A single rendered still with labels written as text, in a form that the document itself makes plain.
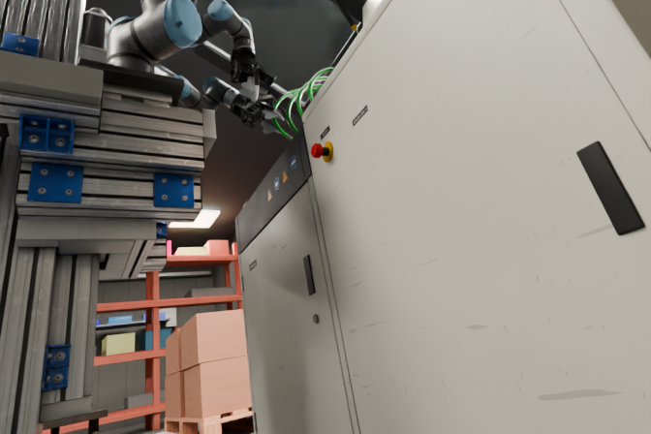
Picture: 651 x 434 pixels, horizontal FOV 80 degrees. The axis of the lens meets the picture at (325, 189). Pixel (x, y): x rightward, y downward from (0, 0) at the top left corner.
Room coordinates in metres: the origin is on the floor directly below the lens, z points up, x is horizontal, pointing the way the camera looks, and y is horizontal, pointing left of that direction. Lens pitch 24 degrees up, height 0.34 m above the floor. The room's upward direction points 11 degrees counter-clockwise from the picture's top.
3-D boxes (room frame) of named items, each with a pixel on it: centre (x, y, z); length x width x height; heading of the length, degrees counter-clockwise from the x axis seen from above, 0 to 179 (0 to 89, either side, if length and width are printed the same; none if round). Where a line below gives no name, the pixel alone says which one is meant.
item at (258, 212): (1.23, 0.20, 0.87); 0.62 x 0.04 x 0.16; 32
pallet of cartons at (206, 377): (3.56, 1.07, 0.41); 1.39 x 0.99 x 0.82; 30
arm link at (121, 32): (0.78, 0.44, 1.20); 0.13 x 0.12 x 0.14; 70
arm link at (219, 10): (1.00, 0.24, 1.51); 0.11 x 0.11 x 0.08; 70
